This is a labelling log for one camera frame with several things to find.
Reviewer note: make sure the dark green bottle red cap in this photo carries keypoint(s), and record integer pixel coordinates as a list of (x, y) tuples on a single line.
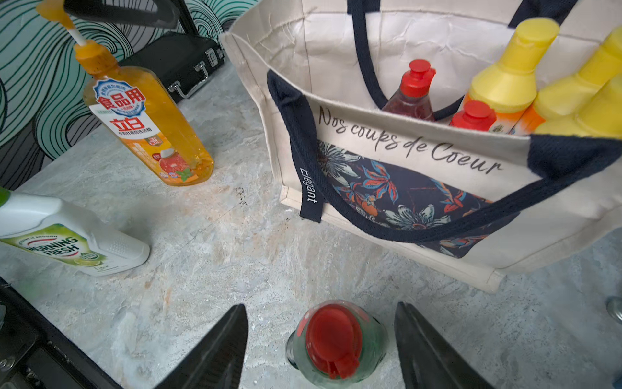
[(337, 344)]

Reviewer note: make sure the silver metal bolt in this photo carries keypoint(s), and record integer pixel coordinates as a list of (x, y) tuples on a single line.
[(614, 308)]

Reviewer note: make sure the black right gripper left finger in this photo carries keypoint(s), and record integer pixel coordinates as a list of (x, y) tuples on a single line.
[(217, 360)]

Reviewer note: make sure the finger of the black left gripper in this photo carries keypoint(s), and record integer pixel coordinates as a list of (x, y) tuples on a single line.
[(156, 13)]

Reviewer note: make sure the cream canvas shopping bag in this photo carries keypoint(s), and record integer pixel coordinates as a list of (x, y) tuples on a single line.
[(474, 205)]

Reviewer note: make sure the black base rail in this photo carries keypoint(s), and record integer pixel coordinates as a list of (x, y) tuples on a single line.
[(35, 354)]

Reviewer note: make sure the black hard carrying case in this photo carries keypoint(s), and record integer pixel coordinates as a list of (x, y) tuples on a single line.
[(183, 63)]

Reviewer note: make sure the orange bottle yellow cap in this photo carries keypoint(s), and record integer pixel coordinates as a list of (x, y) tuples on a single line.
[(509, 86), (599, 118), (567, 95)]

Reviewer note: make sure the large orange soap bottle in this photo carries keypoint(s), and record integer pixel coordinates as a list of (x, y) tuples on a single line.
[(133, 103)]

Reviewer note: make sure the yellow-green soap bottle red cap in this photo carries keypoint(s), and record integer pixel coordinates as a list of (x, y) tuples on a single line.
[(475, 115)]

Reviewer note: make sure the white bottle green cap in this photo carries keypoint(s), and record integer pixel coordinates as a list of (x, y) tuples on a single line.
[(72, 235)]

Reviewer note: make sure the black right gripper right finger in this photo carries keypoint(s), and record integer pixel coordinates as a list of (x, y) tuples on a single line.
[(426, 359)]

